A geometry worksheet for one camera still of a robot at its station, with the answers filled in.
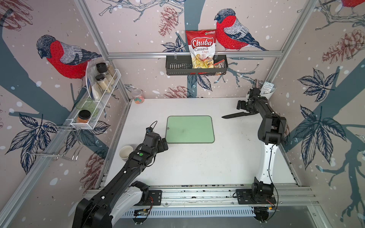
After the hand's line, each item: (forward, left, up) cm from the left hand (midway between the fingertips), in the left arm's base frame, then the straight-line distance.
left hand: (162, 139), depth 84 cm
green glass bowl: (+7, +35, +24) cm, 43 cm away
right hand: (+32, -59, -6) cm, 67 cm away
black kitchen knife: (+28, -58, -11) cm, 65 cm away
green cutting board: (+15, -17, -12) cm, 26 cm away
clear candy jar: (+42, +26, -4) cm, 49 cm away
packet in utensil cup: (+42, -77, +4) cm, 88 cm away
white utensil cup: (+37, -78, +1) cm, 86 cm away
